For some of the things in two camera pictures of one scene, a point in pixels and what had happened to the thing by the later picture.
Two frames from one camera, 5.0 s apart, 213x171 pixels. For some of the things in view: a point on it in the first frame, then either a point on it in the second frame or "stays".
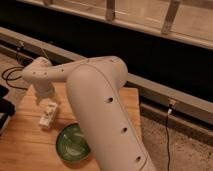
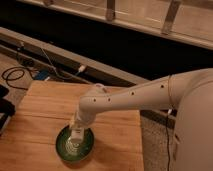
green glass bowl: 71,143 stays
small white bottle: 48,114 to 77,135
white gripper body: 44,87 to 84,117
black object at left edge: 7,108 stays
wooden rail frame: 189,21 stays
